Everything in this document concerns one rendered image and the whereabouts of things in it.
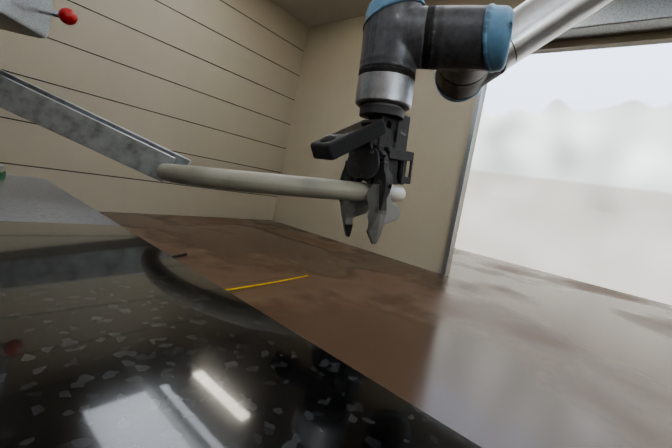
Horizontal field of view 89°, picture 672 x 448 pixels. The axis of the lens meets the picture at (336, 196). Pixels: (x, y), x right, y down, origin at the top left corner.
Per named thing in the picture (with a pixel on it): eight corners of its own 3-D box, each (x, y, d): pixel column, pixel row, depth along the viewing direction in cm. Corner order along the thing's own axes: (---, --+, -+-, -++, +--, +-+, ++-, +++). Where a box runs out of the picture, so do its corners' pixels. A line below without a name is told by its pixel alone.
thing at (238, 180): (98, 179, 44) (99, 156, 44) (194, 177, 92) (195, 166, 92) (451, 210, 52) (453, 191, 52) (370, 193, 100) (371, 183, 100)
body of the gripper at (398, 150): (411, 188, 56) (420, 114, 55) (374, 184, 50) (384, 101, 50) (377, 184, 62) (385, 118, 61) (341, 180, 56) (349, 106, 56)
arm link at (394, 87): (387, 66, 49) (343, 77, 56) (383, 101, 49) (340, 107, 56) (426, 84, 54) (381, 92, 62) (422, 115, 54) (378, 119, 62)
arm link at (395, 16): (430, -17, 49) (361, -15, 51) (419, 72, 49) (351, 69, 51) (429, 16, 58) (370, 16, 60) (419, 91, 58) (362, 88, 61)
